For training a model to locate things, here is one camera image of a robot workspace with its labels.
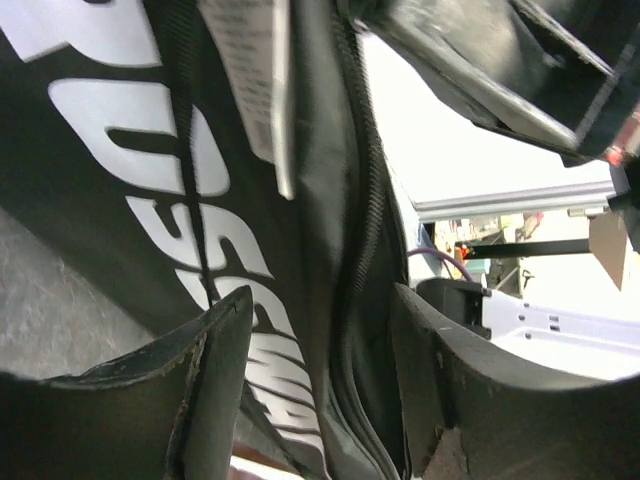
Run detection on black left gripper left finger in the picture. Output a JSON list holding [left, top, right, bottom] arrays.
[[1, 286, 253, 479]]

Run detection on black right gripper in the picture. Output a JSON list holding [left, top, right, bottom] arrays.
[[339, 0, 639, 166]]

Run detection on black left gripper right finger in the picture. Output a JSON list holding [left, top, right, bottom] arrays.
[[391, 285, 639, 479]]

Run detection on black Crossway racket bag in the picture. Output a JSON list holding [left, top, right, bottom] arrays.
[[1, 1, 411, 479]]

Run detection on colourful patchwork placemat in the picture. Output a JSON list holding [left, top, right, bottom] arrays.
[[226, 441, 302, 480]]

